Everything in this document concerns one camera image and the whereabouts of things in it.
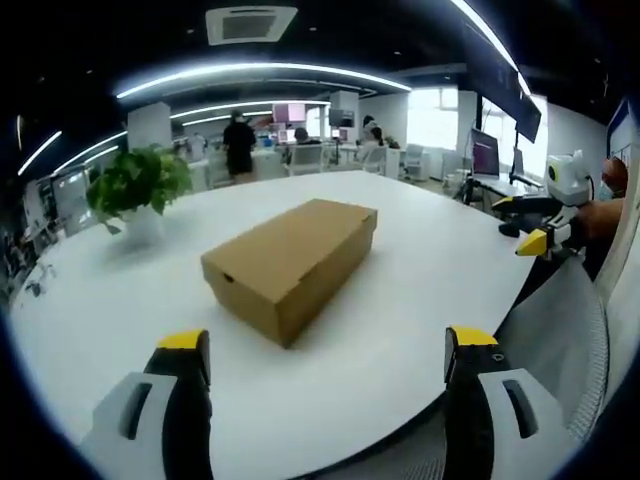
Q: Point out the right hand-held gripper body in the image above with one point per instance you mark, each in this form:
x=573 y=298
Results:
x=567 y=177

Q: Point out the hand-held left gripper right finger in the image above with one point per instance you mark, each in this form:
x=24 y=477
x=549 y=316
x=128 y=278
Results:
x=500 y=415

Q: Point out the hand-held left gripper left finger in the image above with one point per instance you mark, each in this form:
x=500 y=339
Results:
x=150 y=420

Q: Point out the brown cardboard shoe box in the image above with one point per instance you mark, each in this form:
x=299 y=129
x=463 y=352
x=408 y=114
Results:
x=295 y=260

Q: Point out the person's right hand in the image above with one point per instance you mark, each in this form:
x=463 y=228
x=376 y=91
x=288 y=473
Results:
x=592 y=220

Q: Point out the small black object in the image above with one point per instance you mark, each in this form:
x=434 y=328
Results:
x=509 y=229

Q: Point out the desk computer monitor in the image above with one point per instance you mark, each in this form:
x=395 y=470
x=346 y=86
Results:
x=486 y=152

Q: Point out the person's white shirt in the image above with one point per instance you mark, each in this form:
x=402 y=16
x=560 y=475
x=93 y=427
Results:
x=622 y=280

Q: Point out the grey mesh office chair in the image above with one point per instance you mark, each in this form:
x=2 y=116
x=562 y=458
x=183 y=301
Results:
x=560 y=330

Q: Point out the straight ceiling light strip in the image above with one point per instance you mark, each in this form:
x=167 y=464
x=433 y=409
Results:
x=492 y=40

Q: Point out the white office chair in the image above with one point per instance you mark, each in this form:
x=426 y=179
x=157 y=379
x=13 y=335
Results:
x=306 y=160

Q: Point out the green potted plant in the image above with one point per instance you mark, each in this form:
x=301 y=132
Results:
x=137 y=185

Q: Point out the curved ceiling light strip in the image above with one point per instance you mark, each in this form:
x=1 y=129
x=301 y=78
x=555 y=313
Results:
x=260 y=70

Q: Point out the ceiling air vent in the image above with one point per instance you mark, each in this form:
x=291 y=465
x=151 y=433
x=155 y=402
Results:
x=248 y=25

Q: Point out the black wall screen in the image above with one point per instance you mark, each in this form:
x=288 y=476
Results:
x=527 y=112

